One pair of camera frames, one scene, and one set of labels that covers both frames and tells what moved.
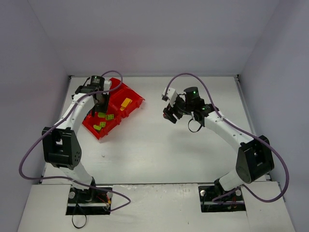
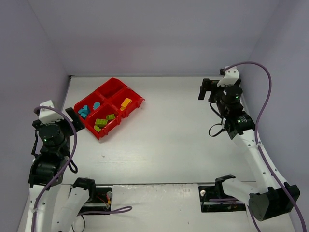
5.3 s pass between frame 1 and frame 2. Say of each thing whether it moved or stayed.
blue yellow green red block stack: moved
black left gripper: moved
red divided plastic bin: stayed
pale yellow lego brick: stayed
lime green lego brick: stayed
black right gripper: moved
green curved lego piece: stayed
